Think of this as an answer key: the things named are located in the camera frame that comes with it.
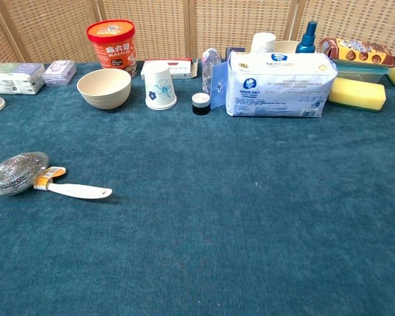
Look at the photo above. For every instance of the small black jar white lid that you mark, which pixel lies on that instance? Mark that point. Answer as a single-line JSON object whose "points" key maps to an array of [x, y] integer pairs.
{"points": [[201, 103]]}

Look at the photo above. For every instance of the teal tablecloth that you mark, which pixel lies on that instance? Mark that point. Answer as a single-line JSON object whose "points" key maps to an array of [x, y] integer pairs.
{"points": [[200, 214]]}

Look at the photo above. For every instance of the paper cup blue flower print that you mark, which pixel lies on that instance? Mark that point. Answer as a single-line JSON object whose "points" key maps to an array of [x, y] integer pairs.
{"points": [[159, 90]]}

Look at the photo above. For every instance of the flat red white box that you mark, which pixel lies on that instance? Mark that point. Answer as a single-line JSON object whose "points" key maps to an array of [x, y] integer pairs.
{"points": [[179, 67]]}

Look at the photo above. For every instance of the clear plastic water bottle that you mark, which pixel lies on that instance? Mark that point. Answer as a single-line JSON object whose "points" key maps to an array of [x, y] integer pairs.
{"points": [[209, 66]]}

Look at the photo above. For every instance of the white blue wipes pack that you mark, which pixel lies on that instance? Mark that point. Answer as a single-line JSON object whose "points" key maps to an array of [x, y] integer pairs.
{"points": [[276, 85]]}

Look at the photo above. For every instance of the dark blue printed box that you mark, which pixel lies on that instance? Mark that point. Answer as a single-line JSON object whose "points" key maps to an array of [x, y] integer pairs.
{"points": [[234, 51]]}

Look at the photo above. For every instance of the beige bowl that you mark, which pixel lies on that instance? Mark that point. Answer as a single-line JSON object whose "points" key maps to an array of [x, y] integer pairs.
{"points": [[103, 90], [286, 47]]}

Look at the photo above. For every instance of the wicker folding screen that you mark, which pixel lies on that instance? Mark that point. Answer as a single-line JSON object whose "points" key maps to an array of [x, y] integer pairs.
{"points": [[168, 29]]}

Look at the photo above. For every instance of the stacked white paper cups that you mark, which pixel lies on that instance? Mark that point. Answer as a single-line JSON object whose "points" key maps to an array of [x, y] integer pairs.
{"points": [[262, 42]]}

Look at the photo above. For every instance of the red instant noodle tub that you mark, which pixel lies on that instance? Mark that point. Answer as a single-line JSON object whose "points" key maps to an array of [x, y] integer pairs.
{"points": [[112, 49]]}

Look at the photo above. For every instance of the blue spray bottle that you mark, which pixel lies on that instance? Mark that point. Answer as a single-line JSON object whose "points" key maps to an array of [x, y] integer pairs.
{"points": [[306, 41]]}

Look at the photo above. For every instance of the small purple clear box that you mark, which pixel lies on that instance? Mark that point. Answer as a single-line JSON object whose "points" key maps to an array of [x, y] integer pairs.
{"points": [[59, 73]]}

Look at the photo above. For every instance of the brown cookie box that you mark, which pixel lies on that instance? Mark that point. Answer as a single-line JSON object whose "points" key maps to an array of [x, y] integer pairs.
{"points": [[358, 51]]}

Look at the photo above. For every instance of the white green box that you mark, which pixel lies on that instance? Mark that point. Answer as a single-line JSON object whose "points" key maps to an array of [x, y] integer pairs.
{"points": [[13, 77]]}

